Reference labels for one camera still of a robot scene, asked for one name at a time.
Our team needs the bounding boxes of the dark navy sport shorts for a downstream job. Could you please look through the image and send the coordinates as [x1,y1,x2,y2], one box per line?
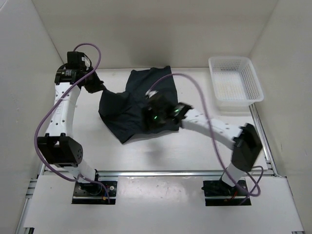
[98,66,179,144]

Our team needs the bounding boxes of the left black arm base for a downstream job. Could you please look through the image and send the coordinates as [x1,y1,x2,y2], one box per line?
[72,179,118,205]

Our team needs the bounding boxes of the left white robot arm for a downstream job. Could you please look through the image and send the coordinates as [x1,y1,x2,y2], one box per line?
[34,63,104,195]

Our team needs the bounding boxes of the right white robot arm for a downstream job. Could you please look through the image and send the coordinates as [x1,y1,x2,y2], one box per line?
[142,102,262,195]

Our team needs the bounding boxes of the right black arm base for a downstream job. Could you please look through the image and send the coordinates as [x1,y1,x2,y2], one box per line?
[201,180,252,207]

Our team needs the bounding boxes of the white perforated plastic basket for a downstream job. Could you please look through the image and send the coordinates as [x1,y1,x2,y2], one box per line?
[208,56,264,110]

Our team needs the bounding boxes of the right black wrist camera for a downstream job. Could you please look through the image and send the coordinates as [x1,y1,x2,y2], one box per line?
[145,90,170,108]

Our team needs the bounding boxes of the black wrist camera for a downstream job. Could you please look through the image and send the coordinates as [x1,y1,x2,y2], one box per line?
[145,90,170,108]
[65,51,92,71]

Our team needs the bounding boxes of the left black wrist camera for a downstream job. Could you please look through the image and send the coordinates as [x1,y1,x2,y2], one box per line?
[65,51,92,71]

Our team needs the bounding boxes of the front aluminium rail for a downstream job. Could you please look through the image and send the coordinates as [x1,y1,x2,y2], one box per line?
[43,169,274,177]

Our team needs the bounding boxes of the left aluminium frame rail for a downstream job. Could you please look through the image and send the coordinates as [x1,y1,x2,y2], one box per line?
[14,70,75,234]

